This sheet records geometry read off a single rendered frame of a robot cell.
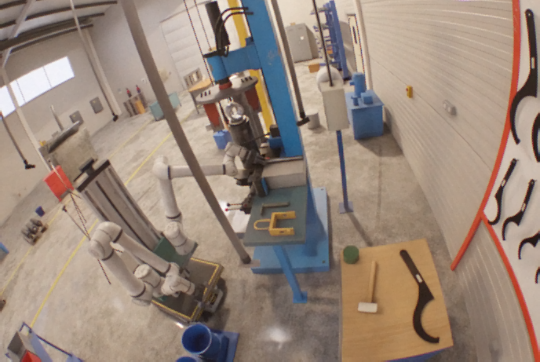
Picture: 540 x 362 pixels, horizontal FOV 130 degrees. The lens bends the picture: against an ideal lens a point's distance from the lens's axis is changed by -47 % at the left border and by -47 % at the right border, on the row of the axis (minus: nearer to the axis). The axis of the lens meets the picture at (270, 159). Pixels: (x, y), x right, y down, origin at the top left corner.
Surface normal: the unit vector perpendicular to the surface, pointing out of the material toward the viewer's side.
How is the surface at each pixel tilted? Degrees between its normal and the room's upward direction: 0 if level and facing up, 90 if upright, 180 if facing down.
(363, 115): 90
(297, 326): 0
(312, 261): 0
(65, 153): 90
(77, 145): 90
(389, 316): 0
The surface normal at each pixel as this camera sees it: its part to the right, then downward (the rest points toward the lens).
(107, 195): 0.92, -0.04
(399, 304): -0.26, -0.81
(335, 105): -0.14, 0.56
